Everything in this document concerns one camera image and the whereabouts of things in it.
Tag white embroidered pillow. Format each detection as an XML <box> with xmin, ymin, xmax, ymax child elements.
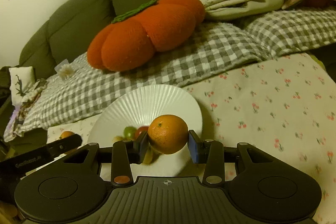
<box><xmin>9</xmin><ymin>66</ymin><xmax>36</xmax><ymax>104</ymax></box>

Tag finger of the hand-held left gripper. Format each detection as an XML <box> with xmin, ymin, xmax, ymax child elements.
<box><xmin>46</xmin><ymin>134</ymin><xmax>83</xmax><ymax>157</ymax></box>

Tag olive green sofa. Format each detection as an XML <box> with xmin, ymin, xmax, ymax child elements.
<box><xmin>0</xmin><ymin>0</ymin><xmax>310</xmax><ymax>151</ymax></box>

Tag large orange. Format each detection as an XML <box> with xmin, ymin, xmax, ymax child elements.
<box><xmin>148</xmin><ymin>114</ymin><xmax>189</xmax><ymax>155</ymax></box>

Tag dark red cushion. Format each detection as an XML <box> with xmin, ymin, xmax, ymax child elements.
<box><xmin>298</xmin><ymin>0</ymin><xmax>336</xmax><ymax>8</ymax></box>

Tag small white flower ornament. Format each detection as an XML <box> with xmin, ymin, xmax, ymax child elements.
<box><xmin>58</xmin><ymin>65</ymin><xmax>73</xmax><ymax>81</ymax></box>

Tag grey checked blanket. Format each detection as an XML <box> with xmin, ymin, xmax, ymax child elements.
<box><xmin>4</xmin><ymin>7</ymin><xmax>336</xmax><ymax>142</ymax></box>

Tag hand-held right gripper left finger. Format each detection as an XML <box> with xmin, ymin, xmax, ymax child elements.
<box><xmin>63</xmin><ymin>132</ymin><xmax>150</xmax><ymax>187</ymax></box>

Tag cherry print tablecloth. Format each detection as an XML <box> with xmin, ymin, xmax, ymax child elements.
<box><xmin>47</xmin><ymin>52</ymin><xmax>336</xmax><ymax>224</ymax></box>

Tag medium orange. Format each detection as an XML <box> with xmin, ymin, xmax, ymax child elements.
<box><xmin>59</xmin><ymin>131</ymin><xmax>76</xmax><ymax>140</ymax></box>

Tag green tomato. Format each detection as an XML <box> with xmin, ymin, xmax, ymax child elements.
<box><xmin>123</xmin><ymin>126</ymin><xmax>137</xmax><ymax>139</ymax></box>

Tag dark green garment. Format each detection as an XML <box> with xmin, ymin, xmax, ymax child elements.
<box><xmin>0</xmin><ymin>65</ymin><xmax>13</xmax><ymax>119</ymax></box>

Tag purple floral patterned cloth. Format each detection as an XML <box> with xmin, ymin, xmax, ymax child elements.
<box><xmin>10</xmin><ymin>78</ymin><xmax>50</xmax><ymax>133</ymax></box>

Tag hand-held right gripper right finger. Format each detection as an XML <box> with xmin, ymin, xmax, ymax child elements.
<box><xmin>188</xmin><ymin>130</ymin><xmax>266</xmax><ymax>186</ymax></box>

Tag white ribbed plate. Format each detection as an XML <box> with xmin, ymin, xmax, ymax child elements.
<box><xmin>87</xmin><ymin>84</ymin><xmax>203</xmax><ymax>178</ymax></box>

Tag person's left hand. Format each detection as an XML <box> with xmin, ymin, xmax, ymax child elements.
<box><xmin>0</xmin><ymin>200</ymin><xmax>23</xmax><ymax>224</ymax></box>

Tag red tomato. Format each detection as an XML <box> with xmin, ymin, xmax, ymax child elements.
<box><xmin>135</xmin><ymin>126</ymin><xmax>150</xmax><ymax>140</ymax></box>

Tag folded olive cloth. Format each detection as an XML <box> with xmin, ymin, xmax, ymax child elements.
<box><xmin>204</xmin><ymin>0</ymin><xmax>289</xmax><ymax>21</ymax></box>

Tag orange persimmon-shaped cushion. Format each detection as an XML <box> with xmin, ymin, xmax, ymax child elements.
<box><xmin>87</xmin><ymin>0</ymin><xmax>206</xmax><ymax>72</ymax></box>

